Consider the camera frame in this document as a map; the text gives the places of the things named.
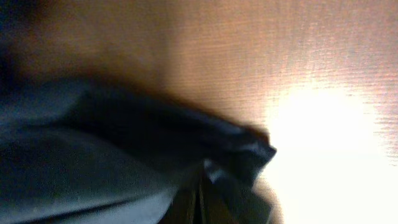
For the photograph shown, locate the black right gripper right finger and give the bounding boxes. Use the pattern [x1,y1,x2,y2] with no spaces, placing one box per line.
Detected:
[200,176,238,224]

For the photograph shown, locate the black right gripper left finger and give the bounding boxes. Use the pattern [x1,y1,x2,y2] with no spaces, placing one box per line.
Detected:
[158,170,201,224]

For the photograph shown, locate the navy blue shorts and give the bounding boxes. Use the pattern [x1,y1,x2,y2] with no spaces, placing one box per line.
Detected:
[1,1,275,223]

